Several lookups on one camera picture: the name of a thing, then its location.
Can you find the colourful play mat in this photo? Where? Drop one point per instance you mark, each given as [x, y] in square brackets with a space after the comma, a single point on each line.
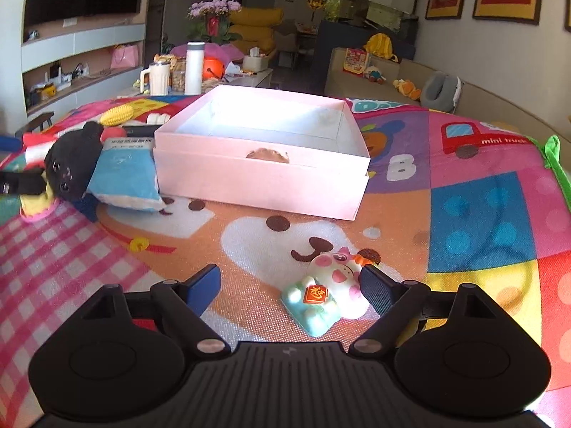
[267, 240]

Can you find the white tissue box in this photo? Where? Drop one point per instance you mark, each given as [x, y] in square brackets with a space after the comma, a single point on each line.
[255, 61]

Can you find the orange plush toy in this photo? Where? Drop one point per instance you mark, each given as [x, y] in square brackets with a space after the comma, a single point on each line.
[408, 90]

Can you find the small doll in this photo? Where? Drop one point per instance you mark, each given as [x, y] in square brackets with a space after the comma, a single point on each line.
[374, 75]

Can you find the green ribbon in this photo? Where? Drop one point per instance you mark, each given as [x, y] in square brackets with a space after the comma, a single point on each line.
[553, 151]

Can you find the purple potted flowers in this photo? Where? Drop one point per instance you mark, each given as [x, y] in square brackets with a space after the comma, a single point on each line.
[214, 18]

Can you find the colourful toy box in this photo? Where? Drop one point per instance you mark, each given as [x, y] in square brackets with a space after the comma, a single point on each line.
[356, 61]

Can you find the white battery charger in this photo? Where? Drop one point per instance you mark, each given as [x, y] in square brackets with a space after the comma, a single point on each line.
[158, 119]

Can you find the yellow hanging lantern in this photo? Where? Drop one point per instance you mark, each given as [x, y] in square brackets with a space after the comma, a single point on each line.
[315, 2]

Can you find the pink cardboard box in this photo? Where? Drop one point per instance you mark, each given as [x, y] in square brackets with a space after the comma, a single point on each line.
[267, 160]

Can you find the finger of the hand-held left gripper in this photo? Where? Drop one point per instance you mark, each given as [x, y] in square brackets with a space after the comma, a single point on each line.
[22, 183]
[9, 143]

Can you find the small black device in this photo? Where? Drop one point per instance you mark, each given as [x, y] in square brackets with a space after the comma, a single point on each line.
[138, 131]

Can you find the black plush toy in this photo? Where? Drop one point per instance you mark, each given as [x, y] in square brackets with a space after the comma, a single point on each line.
[73, 160]

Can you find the white thermos bottle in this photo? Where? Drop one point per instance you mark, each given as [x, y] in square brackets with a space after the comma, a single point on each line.
[195, 69]

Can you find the white lidded mug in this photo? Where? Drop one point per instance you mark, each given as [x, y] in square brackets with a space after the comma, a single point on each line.
[158, 80]

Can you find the yellow backpack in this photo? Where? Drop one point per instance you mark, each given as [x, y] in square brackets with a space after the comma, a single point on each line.
[380, 45]

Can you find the yellow corn toy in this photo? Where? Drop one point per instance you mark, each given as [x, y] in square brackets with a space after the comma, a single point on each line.
[117, 115]

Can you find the dark cabinet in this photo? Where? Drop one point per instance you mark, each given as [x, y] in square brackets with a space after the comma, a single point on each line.
[334, 53]

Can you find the white coffee table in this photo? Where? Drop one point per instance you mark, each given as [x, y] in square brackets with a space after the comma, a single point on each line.
[254, 78]

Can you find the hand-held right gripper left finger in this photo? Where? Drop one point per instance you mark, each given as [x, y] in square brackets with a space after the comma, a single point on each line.
[203, 287]

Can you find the dark wooden stool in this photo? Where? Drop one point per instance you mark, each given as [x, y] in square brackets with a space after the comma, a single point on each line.
[35, 121]

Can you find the pink gift bag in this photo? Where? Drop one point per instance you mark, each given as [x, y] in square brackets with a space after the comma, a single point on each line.
[125, 57]

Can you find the clear snack jar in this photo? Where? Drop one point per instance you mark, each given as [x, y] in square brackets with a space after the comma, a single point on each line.
[178, 78]

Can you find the glass fish tank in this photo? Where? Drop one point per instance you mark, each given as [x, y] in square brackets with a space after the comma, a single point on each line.
[374, 9]

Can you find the yellow cushioned chair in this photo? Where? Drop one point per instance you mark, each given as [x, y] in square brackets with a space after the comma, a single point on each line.
[256, 26]

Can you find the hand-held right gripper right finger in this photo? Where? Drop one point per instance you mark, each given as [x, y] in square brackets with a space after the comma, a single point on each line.
[377, 290]

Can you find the beige sofa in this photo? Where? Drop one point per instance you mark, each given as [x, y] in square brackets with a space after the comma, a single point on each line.
[490, 102]

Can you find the blue tissue pack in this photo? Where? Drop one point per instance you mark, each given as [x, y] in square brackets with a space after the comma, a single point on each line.
[122, 174]

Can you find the grey wall shelf unit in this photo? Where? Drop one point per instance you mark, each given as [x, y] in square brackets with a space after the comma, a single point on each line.
[84, 40]

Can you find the grey neck pillow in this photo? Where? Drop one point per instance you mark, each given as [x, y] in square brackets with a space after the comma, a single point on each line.
[441, 91]

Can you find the orange pumpkin ball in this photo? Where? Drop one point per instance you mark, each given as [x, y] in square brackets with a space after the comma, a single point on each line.
[213, 70]

